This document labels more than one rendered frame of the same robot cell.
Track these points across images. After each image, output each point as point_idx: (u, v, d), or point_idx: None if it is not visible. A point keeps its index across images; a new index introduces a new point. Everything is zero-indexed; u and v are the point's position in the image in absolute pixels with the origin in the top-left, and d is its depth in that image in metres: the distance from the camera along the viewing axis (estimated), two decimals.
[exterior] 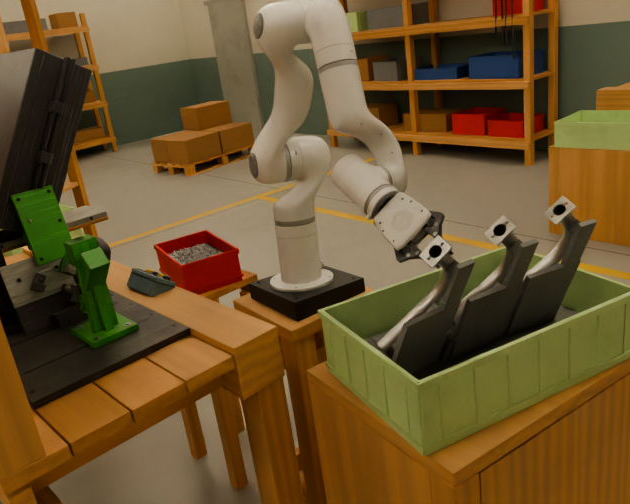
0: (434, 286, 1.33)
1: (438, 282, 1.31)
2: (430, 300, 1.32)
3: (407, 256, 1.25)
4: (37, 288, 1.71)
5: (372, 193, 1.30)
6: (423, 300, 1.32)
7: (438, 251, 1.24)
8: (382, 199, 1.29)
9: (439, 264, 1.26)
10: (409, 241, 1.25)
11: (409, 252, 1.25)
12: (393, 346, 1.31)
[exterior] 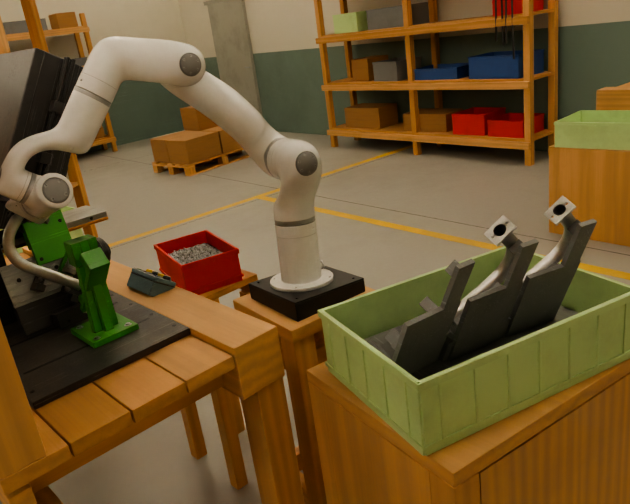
0: (21, 259, 1.66)
1: (18, 253, 1.66)
2: (30, 262, 1.69)
3: None
4: (37, 288, 1.71)
5: None
6: (35, 263, 1.69)
7: (16, 217, 1.66)
8: None
9: (17, 230, 1.67)
10: None
11: None
12: (393, 346, 1.31)
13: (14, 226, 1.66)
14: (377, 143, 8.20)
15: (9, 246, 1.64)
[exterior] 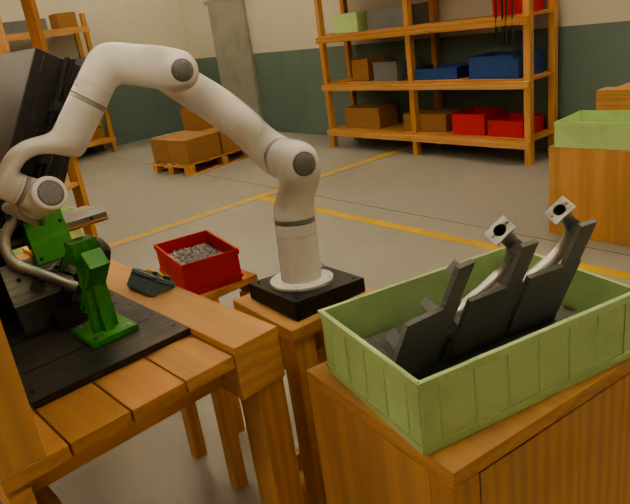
0: (17, 260, 1.69)
1: (14, 254, 1.69)
2: (25, 263, 1.72)
3: None
4: (37, 288, 1.71)
5: None
6: (30, 264, 1.72)
7: (12, 219, 1.69)
8: None
9: (13, 232, 1.70)
10: None
11: None
12: (393, 346, 1.31)
13: (11, 227, 1.69)
14: (377, 143, 8.20)
15: (5, 248, 1.67)
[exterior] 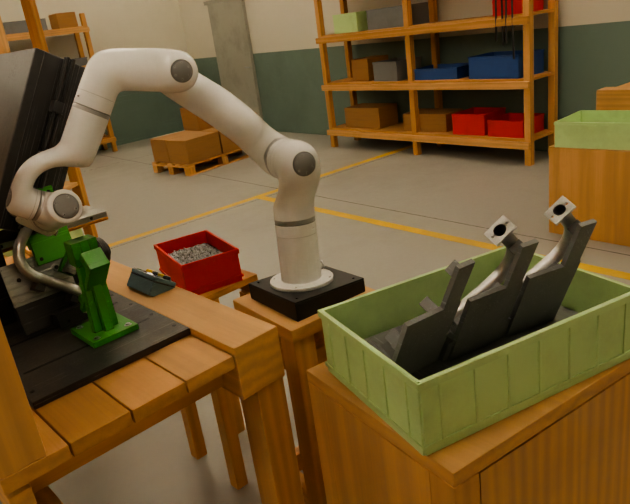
0: (31, 270, 1.72)
1: (28, 264, 1.72)
2: (39, 273, 1.75)
3: None
4: (37, 288, 1.71)
5: None
6: (44, 274, 1.74)
7: (26, 229, 1.71)
8: None
9: (26, 242, 1.72)
10: None
11: None
12: (393, 346, 1.31)
13: (24, 238, 1.71)
14: (377, 143, 8.20)
15: (19, 258, 1.70)
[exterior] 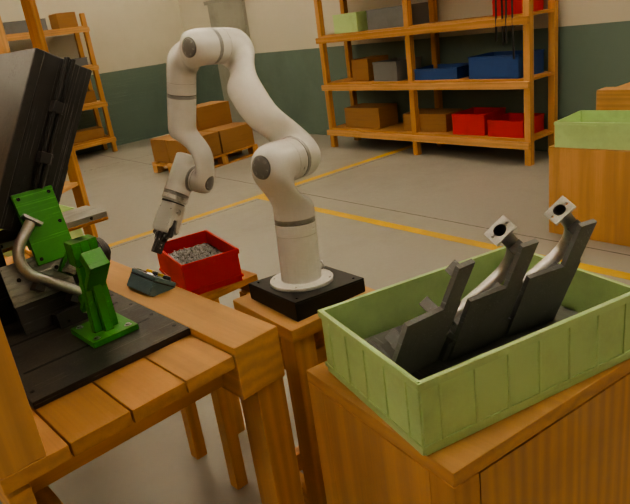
0: (31, 270, 1.72)
1: (28, 264, 1.72)
2: (39, 273, 1.75)
3: (168, 237, 2.00)
4: (37, 288, 1.71)
5: None
6: (44, 274, 1.74)
7: (25, 230, 1.71)
8: None
9: (26, 242, 1.72)
10: None
11: None
12: (393, 346, 1.31)
13: (24, 238, 1.71)
14: (377, 143, 8.20)
15: (19, 258, 1.70)
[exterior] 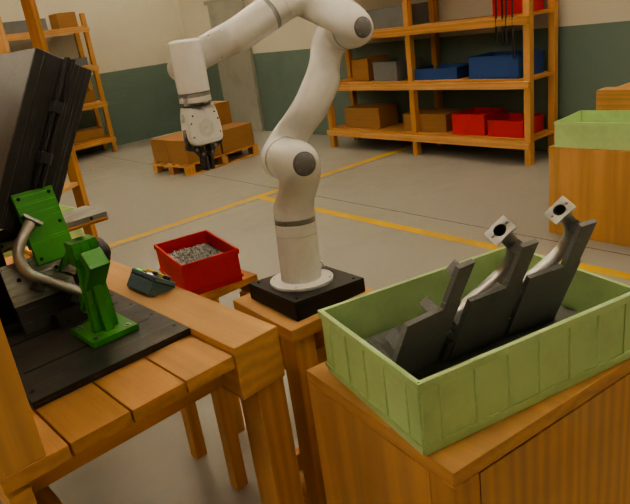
0: (31, 270, 1.72)
1: (28, 264, 1.72)
2: (39, 273, 1.75)
3: (195, 151, 1.63)
4: (37, 288, 1.71)
5: (203, 92, 1.58)
6: (44, 274, 1.74)
7: (25, 230, 1.71)
8: (204, 101, 1.60)
9: (26, 242, 1.72)
10: (201, 142, 1.63)
11: (198, 149, 1.64)
12: (393, 346, 1.31)
13: (24, 238, 1.71)
14: (377, 143, 8.20)
15: (19, 258, 1.70)
